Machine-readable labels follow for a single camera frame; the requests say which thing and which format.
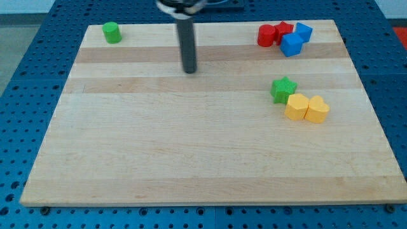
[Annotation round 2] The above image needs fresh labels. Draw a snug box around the green cylinder block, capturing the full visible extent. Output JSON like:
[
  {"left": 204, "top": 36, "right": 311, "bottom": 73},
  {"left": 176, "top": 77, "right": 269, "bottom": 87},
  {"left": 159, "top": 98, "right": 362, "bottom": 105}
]
[{"left": 102, "top": 22, "right": 122, "bottom": 44}]

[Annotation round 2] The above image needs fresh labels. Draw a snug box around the yellow heart block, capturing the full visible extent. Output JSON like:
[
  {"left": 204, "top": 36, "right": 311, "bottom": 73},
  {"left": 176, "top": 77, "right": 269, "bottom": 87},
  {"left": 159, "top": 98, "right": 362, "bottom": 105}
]
[{"left": 305, "top": 95, "right": 330, "bottom": 123}]

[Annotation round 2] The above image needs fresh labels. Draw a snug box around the blue triangle block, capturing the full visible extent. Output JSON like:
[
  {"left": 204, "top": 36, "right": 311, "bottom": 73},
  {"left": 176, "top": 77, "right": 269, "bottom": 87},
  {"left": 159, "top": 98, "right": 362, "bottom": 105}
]
[{"left": 295, "top": 22, "right": 313, "bottom": 43}]

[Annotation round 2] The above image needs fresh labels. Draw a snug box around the green star block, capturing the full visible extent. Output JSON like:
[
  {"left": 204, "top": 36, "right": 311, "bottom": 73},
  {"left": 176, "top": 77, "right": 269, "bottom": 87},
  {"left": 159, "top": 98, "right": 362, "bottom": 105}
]
[{"left": 270, "top": 76, "right": 298, "bottom": 104}]

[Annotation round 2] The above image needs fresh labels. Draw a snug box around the wooden board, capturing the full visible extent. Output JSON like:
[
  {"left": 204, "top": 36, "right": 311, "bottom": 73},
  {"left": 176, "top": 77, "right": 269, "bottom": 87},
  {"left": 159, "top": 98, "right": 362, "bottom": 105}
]
[{"left": 20, "top": 20, "right": 406, "bottom": 207}]

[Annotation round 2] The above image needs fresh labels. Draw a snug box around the red star block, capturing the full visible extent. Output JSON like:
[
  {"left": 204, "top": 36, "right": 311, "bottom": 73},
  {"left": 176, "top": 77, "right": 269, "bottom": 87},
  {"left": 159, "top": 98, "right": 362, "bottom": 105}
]
[{"left": 275, "top": 21, "right": 294, "bottom": 46}]

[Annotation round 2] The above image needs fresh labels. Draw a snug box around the yellow hexagon block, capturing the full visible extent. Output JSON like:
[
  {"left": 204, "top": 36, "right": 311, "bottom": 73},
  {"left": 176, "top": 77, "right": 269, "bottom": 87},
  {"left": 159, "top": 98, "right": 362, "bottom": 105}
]
[{"left": 284, "top": 94, "right": 310, "bottom": 121}]

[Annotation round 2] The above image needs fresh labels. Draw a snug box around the blue cube block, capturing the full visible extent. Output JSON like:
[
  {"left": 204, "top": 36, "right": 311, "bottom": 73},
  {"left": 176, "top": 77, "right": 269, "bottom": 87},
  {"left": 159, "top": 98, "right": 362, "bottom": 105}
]
[{"left": 280, "top": 33, "right": 304, "bottom": 57}]

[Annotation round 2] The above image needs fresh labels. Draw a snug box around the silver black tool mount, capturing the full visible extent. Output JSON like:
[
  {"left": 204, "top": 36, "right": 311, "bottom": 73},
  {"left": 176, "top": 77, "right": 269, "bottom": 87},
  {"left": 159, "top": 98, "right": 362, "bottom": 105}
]
[{"left": 156, "top": 0, "right": 207, "bottom": 15}]

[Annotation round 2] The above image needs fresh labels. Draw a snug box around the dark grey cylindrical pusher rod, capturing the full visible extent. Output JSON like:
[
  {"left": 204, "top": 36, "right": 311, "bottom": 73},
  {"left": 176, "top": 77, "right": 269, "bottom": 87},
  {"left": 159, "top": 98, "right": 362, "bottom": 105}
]
[{"left": 176, "top": 17, "right": 197, "bottom": 74}]

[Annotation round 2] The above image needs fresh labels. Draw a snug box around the red cylinder block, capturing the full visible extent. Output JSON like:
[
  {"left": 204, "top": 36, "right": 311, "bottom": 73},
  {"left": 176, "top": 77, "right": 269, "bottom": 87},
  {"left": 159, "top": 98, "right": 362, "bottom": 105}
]
[{"left": 257, "top": 24, "right": 276, "bottom": 47}]

